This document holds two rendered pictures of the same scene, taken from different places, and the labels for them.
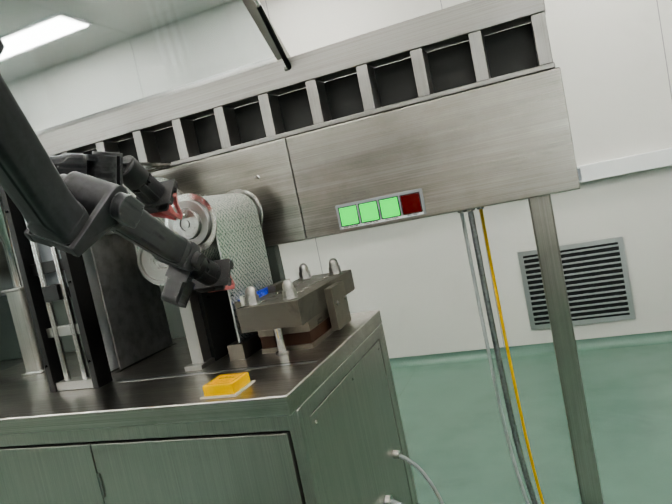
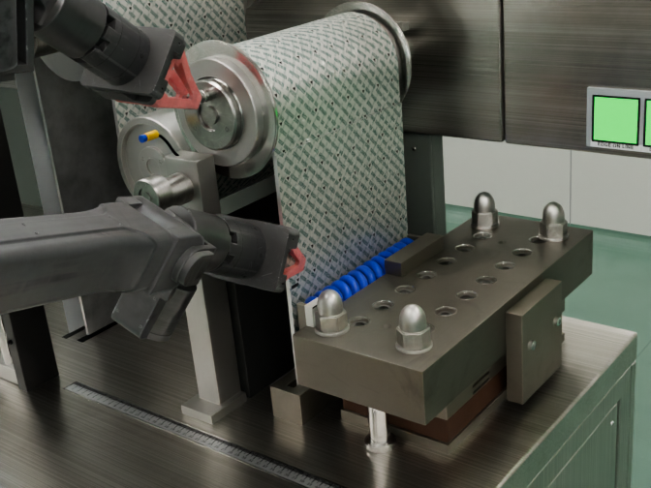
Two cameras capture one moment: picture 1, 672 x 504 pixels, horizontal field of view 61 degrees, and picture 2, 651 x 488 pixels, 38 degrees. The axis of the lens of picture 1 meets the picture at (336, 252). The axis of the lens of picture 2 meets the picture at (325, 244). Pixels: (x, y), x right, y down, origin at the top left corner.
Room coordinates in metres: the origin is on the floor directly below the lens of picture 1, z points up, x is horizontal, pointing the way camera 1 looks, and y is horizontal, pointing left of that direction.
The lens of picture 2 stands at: (0.53, -0.06, 1.48)
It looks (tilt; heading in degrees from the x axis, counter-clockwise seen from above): 22 degrees down; 19
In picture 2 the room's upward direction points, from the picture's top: 5 degrees counter-clockwise
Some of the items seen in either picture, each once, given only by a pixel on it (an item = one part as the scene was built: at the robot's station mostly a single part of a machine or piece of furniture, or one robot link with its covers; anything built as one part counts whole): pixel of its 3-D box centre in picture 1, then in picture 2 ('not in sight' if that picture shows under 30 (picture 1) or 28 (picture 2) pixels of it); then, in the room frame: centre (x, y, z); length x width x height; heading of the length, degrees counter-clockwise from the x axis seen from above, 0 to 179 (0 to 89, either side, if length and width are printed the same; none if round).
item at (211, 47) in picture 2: (190, 223); (223, 110); (1.42, 0.34, 1.25); 0.15 x 0.01 x 0.15; 69
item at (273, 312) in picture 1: (302, 297); (456, 300); (1.50, 0.11, 1.00); 0.40 x 0.16 x 0.06; 159
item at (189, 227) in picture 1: (187, 223); (215, 113); (1.41, 0.34, 1.25); 0.07 x 0.02 x 0.07; 69
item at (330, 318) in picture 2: (251, 295); (330, 309); (1.36, 0.22, 1.05); 0.04 x 0.04 x 0.04
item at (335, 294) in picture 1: (338, 305); (537, 340); (1.49, 0.02, 0.97); 0.10 x 0.03 x 0.11; 159
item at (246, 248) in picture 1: (247, 265); (348, 204); (1.51, 0.24, 1.11); 0.23 x 0.01 x 0.18; 159
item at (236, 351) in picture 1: (262, 336); (359, 351); (1.51, 0.24, 0.92); 0.28 x 0.04 x 0.04; 159
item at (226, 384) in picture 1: (226, 384); not in sight; (1.14, 0.27, 0.91); 0.07 x 0.07 x 0.02; 69
